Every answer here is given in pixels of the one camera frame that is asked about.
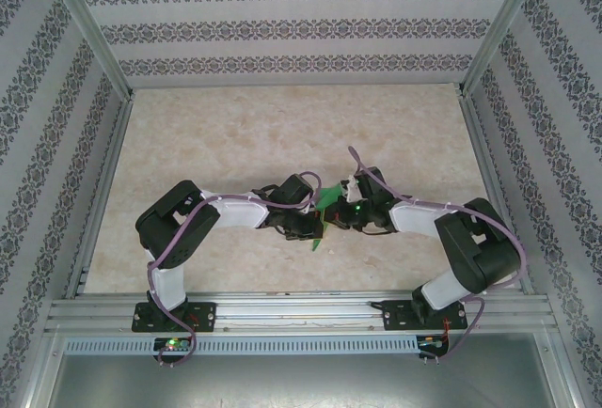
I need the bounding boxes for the slotted grey cable duct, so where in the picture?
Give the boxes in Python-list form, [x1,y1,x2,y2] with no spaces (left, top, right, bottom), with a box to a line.
[63,336,420,356]

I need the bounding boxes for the green paper sheet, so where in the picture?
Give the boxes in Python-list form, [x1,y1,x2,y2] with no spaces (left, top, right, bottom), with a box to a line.
[309,183,347,255]

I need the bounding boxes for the circuit board with lights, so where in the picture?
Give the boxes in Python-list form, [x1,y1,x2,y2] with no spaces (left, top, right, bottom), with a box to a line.
[154,337,192,353]
[420,335,451,351]

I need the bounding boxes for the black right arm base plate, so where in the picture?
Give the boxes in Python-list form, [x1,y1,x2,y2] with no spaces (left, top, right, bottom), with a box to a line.
[383,299,467,333]

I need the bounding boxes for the aluminium mounting rail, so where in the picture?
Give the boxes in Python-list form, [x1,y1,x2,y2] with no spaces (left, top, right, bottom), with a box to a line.
[44,288,559,334]

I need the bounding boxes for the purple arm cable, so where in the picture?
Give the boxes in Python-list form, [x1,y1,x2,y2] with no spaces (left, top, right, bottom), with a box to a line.
[146,170,324,369]
[346,145,529,367]

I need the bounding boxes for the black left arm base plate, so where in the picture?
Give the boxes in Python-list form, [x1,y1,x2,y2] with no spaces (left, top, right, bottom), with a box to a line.
[133,302,217,334]

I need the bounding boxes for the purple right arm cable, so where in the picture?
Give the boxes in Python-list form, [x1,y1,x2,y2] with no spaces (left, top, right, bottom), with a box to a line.
[346,145,529,367]

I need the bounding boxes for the aluminium frame post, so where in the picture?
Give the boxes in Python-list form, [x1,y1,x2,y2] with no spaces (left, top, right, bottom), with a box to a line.
[456,0,554,99]
[37,0,137,102]

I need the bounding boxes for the aluminium side rail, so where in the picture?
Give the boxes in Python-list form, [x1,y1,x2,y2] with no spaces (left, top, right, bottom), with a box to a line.
[458,92,535,296]
[63,92,137,299]

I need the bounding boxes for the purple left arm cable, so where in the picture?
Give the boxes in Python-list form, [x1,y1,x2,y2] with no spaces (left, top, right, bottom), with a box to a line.
[146,170,324,369]

